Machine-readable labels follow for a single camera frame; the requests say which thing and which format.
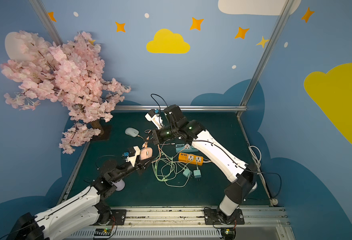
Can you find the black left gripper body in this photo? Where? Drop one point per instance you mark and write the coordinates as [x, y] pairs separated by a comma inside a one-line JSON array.
[[140, 165]]

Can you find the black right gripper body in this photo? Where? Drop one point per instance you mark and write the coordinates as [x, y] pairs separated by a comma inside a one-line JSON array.
[[156, 136]]

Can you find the pink wireless mouse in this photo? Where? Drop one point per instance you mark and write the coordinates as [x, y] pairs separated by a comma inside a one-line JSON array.
[[146, 153]]

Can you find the lilac wireless mouse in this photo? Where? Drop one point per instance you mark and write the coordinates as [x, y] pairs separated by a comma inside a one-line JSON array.
[[120, 185]]

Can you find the teal charger with green cable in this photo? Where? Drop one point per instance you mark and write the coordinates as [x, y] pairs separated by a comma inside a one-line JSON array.
[[187, 173]]

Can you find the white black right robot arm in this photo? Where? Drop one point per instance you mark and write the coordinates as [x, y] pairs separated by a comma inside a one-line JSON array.
[[241, 175]]

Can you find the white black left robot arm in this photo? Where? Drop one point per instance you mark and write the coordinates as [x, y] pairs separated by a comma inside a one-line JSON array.
[[84, 209]]

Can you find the teal power strip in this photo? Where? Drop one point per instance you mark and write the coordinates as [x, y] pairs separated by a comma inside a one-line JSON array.
[[185, 148]]

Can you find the orange power strip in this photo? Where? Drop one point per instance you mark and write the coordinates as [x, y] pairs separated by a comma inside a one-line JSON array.
[[191, 159]]

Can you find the pink cherry blossom tree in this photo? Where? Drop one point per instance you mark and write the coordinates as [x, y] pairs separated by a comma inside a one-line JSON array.
[[72, 74]]

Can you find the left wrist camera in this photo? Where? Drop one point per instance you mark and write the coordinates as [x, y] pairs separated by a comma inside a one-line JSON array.
[[131, 155]]

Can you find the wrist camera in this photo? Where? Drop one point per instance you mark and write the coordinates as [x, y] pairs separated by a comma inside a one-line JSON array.
[[131, 155], [154, 116]]

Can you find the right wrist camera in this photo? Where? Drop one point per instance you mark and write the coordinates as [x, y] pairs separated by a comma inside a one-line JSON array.
[[154, 116]]

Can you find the pale green wireless mouse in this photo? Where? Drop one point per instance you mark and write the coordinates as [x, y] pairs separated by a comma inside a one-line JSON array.
[[132, 132]]

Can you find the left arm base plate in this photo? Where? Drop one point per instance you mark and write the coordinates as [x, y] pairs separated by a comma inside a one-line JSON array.
[[112, 217]]

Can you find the aluminium frame rail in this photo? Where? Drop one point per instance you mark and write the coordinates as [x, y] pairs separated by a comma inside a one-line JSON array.
[[140, 108]]

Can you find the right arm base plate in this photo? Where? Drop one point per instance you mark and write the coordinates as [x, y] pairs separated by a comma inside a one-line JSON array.
[[217, 217]]

